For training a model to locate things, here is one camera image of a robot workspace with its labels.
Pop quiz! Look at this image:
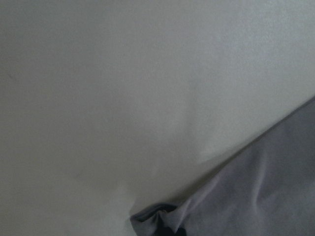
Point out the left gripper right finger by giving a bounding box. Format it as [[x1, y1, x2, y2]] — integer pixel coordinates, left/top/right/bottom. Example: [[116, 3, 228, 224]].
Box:
[[177, 228, 187, 236]]

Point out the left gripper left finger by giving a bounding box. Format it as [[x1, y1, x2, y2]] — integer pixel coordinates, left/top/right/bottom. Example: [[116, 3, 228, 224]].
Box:
[[157, 216, 173, 236]]

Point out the brown t-shirt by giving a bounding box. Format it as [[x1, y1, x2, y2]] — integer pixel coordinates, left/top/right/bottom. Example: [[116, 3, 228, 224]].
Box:
[[130, 99, 315, 236]]

